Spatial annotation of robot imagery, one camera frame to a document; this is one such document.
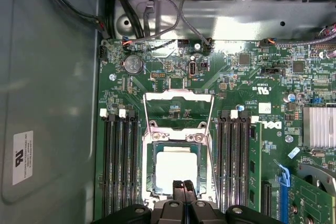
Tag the silver CPU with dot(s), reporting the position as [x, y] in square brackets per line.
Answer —
[176, 166]

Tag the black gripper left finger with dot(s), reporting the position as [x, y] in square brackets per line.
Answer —
[170, 214]

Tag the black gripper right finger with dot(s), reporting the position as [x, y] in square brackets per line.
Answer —
[199, 214]

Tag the black graphics card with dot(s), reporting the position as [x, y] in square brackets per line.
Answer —
[315, 200]

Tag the green motherboard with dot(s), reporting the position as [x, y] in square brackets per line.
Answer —
[236, 90]

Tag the black expansion slot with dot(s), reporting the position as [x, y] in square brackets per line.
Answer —
[267, 200]

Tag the CPU socket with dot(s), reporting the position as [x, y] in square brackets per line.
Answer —
[150, 166]

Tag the blue expansion slot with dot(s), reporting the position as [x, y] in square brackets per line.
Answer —
[284, 187]

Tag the white case label sticker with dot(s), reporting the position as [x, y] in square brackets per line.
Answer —
[23, 158]

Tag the internal USB port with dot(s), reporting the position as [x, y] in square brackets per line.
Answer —
[192, 69]

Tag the silver chipset heatsink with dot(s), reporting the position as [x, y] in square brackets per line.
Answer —
[320, 127]

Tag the black PC case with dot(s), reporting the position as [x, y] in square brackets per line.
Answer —
[52, 77]

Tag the round coin cell battery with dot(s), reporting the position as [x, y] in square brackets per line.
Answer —
[134, 65]

